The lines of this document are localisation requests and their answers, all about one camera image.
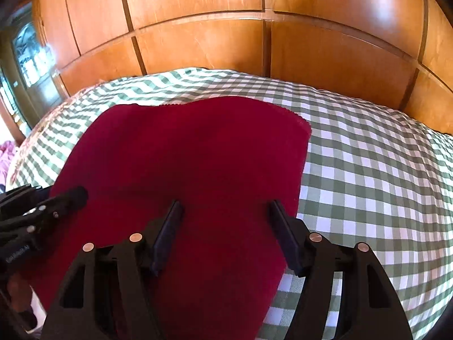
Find glass door cabinet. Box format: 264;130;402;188
0;16;69;139

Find wooden wardrobe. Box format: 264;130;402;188
32;0;453;136

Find red sweater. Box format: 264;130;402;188
19;95;313;340

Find pink cloth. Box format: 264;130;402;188
0;141;18;186

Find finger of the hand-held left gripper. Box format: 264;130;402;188
33;186;89;209
19;203;84;235

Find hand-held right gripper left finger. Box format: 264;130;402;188
42;200;185;340

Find person's left hand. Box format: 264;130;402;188
7;275;38;331

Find green checked bedsheet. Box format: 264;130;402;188
7;67;453;340

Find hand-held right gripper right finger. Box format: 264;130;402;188
268;200;413;340

